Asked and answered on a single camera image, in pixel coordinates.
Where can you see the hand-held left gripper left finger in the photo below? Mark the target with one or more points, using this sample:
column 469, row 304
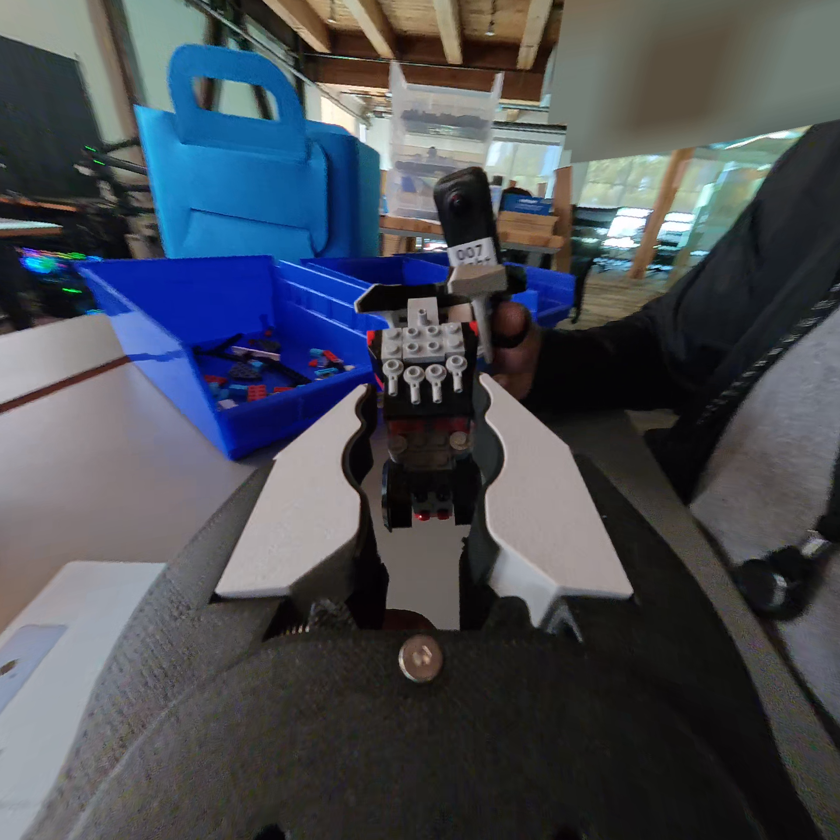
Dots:
column 295, row 525

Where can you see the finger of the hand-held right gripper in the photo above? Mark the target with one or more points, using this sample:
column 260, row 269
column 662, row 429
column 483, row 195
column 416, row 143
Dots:
column 479, row 281

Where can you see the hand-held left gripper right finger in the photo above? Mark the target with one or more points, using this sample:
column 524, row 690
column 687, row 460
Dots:
column 558, row 525

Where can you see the toy brick vehicle model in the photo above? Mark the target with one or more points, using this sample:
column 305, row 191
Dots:
column 426, row 341

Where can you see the person's right forearm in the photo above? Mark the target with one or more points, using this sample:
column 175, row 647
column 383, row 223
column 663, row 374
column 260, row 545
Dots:
column 623, row 367

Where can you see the grey desk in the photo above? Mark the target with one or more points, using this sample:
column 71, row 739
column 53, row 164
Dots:
column 98, row 459

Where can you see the person's right hand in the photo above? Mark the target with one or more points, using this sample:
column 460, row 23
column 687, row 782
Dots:
column 518, row 354

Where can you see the wooden workbench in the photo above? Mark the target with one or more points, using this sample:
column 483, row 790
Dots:
column 407, row 226

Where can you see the clear plastic organizer box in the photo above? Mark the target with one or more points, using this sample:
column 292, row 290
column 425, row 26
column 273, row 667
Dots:
column 420, row 98

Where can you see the pile of loose toy bricks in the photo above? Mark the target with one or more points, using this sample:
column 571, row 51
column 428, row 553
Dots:
column 249, row 392

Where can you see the person's grey sweatshirt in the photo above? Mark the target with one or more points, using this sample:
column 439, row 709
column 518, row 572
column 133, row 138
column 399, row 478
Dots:
column 774, row 459

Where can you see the blue felt bag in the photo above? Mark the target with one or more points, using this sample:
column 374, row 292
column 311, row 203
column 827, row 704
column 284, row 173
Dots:
column 229, row 184

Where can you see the blue plastic bin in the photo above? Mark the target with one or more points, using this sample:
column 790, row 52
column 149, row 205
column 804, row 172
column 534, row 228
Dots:
column 164, row 315

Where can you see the brick instruction booklet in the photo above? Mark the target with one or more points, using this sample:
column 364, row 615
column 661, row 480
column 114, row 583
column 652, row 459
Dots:
column 65, row 623

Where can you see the black cloth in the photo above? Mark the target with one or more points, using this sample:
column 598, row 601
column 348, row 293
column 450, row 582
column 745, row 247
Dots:
column 754, row 262

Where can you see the black device with green lights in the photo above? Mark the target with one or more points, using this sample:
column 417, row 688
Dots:
column 46, row 266

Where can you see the black curtain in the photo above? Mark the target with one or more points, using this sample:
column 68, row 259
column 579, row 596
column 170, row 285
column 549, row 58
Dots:
column 39, row 98

